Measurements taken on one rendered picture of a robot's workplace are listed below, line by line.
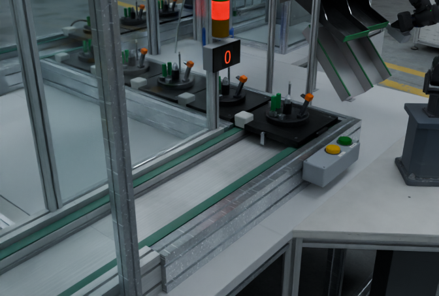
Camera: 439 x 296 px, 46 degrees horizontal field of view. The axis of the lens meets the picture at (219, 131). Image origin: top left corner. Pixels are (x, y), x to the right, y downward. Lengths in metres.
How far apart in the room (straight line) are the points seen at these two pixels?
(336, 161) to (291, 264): 0.31
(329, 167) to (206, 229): 0.43
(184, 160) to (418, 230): 0.64
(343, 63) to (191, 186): 0.77
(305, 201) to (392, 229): 0.24
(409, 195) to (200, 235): 0.66
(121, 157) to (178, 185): 0.57
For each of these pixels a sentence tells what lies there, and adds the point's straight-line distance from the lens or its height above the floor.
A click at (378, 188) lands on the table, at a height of 0.86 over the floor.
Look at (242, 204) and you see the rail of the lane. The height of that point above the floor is 0.96.
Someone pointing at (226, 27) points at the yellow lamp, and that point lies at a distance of 1.47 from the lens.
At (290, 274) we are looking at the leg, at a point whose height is 0.68.
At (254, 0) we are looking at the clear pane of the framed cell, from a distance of 2.74.
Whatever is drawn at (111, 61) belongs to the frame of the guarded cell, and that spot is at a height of 1.42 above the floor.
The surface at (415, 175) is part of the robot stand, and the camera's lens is 1.61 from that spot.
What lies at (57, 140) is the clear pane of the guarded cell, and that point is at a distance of 0.78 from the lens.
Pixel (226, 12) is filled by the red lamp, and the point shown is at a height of 1.33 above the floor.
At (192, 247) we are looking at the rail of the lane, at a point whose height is 0.93.
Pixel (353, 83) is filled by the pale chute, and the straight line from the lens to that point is 1.87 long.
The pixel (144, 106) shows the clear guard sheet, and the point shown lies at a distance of 1.37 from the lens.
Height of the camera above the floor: 1.66
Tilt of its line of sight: 26 degrees down
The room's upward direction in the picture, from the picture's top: straight up
